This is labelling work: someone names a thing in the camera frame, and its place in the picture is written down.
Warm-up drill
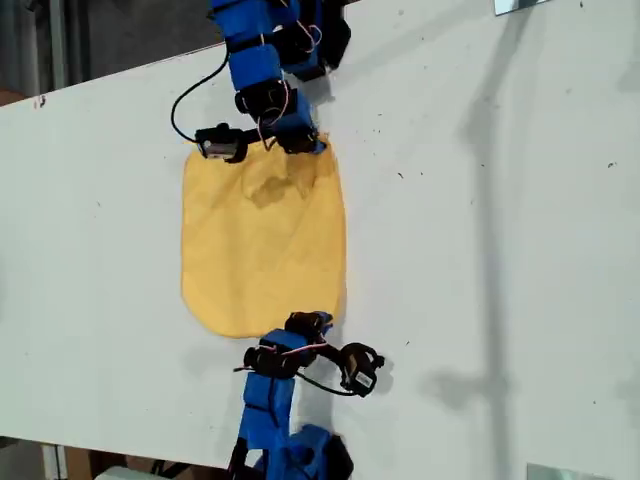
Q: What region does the red white servo wire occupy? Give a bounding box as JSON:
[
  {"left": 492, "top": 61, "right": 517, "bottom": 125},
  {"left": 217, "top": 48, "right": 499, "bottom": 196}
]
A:
[
  {"left": 232, "top": 339, "right": 329, "bottom": 374},
  {"left": 264, "top": 79, "right": 292, "bottom": 132}
]

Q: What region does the short black camera stalk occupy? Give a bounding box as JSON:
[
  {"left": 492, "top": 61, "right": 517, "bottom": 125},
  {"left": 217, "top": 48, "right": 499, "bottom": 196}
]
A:
[
  {"left": 318, "top": 343, "right": 347, "bottom": 369},
  {"left": 242, "top": 128, "right": 281, "bottom": 151}
]

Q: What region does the grey metal frame post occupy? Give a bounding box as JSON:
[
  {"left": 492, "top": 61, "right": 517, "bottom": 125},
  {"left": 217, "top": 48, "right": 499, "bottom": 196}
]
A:
[{"left": 47, "top": 0, "right": 69, "bottom": 89}]

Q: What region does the black camera cable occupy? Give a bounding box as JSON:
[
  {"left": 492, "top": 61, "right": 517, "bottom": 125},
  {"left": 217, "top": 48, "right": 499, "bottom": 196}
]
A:
[
  {"left": 294, "top": 369, "right": 361, "bottom": 399},
  {"left": 170, "top": 49, "right": 231, "bottom": 144}
]

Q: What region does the black camera box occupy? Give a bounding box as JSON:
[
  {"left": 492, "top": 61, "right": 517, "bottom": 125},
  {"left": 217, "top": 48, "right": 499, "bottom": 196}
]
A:
[
  {"left": 194, "top": 123, "right": 249, "bottom": 165},
  {"left": 339, "top": 342, "right": 386, "bottom": 399}
]

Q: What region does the yellow square microfibre towel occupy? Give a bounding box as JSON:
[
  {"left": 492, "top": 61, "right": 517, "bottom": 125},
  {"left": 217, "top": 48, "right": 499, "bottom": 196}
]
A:
[{"left": 180, "top": 132, "right": 348, "bottom": 340}]

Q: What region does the white table leg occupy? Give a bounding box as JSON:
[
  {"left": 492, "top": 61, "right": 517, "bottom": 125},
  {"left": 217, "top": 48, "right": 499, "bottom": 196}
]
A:
[{"left": 41, "top": 442, "right": 68, "bottom": 480}]

